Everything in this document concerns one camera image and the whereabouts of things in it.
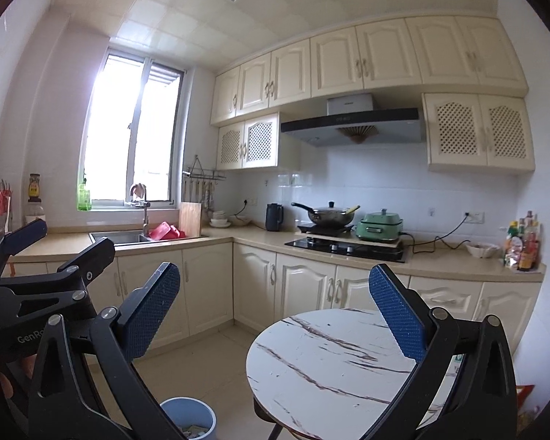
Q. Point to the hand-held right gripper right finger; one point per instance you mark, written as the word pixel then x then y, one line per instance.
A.
pixel 396 311

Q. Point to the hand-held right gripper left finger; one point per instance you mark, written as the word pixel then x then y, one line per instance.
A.
pixel 153 305

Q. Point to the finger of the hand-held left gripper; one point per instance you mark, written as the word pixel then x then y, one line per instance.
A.
pixel 96 254
pixel 27 233

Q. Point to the blue plastic waste bin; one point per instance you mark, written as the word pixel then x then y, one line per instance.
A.
pixel 183 410

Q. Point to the person's left hand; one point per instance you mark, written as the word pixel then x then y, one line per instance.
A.
pixel 25 365

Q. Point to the clear storage jar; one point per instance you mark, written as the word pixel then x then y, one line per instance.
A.
pixel 34 214

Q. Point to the steel kitchen sink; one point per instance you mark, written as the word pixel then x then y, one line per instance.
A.
pixel 119 237

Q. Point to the yellow label bottle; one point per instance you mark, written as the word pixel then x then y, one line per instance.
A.
pixel 35 188

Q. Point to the green bottle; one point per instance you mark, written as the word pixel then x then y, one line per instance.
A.
pixel 84 199

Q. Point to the metal sink faucet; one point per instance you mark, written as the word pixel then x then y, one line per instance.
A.
pixel 145 220

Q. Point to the wooden stove shelf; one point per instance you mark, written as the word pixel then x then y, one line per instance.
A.
pixel 376 242

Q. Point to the small pinkish rag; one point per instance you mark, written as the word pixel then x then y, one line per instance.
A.
pixel 138 189

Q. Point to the black gas stove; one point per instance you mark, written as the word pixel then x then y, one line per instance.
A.
pixel 343 251

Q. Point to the round marble table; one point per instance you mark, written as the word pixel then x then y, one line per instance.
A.
pixel 330 366

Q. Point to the green electric cooking pot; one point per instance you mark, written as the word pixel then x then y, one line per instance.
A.
pixel 380 227

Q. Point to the wooden cutting board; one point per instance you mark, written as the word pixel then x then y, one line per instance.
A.
pixel 190 220

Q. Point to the white bowl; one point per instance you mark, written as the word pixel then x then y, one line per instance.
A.
pixel 482 250

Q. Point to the cream base cabinets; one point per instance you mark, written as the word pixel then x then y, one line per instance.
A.
pixel 256 279

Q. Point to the stack of white bowls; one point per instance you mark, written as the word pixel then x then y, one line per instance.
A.
pixel 220 219

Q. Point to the wok with lid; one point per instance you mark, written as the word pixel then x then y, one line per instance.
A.
pixel 330 214

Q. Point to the kitchen window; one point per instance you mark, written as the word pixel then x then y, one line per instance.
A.
pixel 119 137

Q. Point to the group of condiment bottles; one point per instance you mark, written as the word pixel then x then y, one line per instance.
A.
pixel 522 247

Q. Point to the black electric kettle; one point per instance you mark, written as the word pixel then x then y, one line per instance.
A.
pixel 274 217

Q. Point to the red snack bag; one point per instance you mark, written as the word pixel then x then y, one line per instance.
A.
pixel 527 398

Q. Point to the wooden folding fan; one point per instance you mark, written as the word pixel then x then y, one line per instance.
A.
pixel 358 135

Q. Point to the range hood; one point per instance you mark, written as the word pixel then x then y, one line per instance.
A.
pixel 385 126

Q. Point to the white wall outlet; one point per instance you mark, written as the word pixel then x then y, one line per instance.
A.
pixel 250 202
pixel 476 216

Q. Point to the wall utensil rail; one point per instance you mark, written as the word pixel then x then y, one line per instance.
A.
pixel 204 176

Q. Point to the lattice door wall cabinet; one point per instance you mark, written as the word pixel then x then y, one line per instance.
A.
pixel 481 133
pixel 247 142

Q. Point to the cream wall cabinet row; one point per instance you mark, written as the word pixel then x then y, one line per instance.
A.
pixel 339 64

